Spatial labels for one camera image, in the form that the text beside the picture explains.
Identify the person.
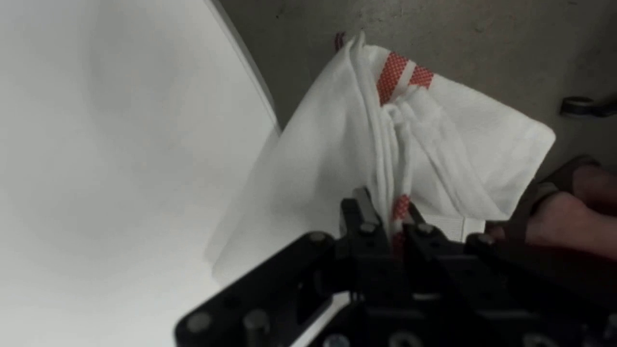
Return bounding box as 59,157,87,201
484,154,617,263

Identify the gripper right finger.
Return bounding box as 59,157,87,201
402,204,617,347

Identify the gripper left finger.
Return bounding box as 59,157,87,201
174,187,393,347

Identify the white cloth with red stripes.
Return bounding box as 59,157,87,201
205,31,557,286

